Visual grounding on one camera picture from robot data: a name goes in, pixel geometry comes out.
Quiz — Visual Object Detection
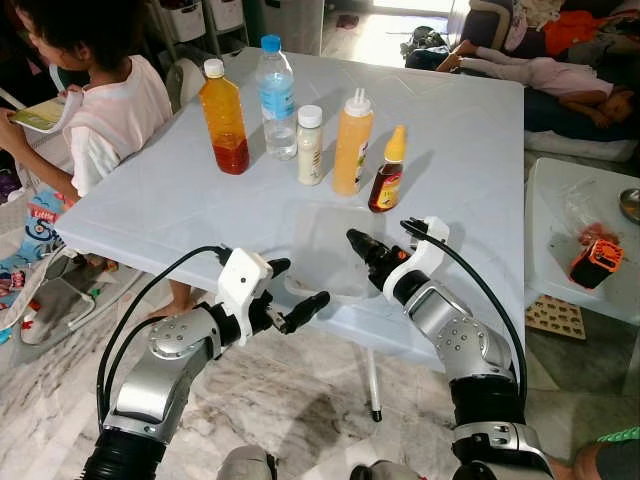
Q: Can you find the dark sauce bottle yellow cap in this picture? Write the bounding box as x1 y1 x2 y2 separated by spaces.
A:
367 124 408 214

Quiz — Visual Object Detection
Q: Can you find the orange squeeze bottle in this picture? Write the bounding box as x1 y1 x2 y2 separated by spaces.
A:
331 88 375 197

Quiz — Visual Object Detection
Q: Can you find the small white bottle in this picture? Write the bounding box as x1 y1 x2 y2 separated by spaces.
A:
296 104 326 187

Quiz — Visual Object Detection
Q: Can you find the white plastic table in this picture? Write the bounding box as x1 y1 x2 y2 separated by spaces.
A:
55 48 526 423

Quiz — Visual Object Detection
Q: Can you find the grey robot left leg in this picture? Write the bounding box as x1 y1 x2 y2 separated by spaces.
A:
215 445 278 480

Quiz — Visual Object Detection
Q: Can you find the grey robot leg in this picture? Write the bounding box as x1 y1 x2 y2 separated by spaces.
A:
350 460 416 480
215 445 278 480

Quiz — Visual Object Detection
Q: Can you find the amber liquid bottle white cap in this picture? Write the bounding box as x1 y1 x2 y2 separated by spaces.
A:
198 58 251 176

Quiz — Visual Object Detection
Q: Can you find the clear water bottle blue cap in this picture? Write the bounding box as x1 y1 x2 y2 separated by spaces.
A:
257 34 299 161

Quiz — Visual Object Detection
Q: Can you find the grey robot right leg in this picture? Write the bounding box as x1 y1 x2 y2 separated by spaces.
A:
350 460 416 480

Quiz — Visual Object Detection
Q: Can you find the wooden patterned board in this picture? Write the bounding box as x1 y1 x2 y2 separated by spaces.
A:
525 295 588 341

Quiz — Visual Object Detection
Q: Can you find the small white side table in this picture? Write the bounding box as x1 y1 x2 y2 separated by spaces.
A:
523 157 640 326

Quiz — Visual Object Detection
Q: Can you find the seated child in white shirt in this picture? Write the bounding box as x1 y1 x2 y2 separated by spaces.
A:
0 0 176 201

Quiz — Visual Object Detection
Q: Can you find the white mattress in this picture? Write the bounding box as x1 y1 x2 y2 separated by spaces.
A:
525 128 640 163

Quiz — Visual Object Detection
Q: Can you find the cartoon print bag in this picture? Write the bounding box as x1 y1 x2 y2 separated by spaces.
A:
0 195 66 291

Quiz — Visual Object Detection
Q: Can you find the metal bowl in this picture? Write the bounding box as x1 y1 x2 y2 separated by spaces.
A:
618 188 640 223

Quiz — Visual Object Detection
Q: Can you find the lying child in pink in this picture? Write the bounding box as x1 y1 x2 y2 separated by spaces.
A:
435 40 640 141

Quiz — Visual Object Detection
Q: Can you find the white plastic drawer unit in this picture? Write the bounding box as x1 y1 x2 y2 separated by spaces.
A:
150 0 249 56

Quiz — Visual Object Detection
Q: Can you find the yellow green book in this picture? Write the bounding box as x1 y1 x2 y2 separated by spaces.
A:
8 92 71 134

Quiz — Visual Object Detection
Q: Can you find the bare person leg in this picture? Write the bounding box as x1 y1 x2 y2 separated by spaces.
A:
572 440 640 480

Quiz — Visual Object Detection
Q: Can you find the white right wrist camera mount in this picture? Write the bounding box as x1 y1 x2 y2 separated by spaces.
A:
383 217 451 306

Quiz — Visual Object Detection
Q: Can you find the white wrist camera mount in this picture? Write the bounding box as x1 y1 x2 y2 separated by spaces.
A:
383 217 451 306
215 248 273 346

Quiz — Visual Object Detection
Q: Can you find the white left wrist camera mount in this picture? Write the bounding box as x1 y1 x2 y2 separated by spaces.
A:
215 248 273 346

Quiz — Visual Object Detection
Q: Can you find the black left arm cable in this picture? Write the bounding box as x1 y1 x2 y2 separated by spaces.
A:
97 245 233 431

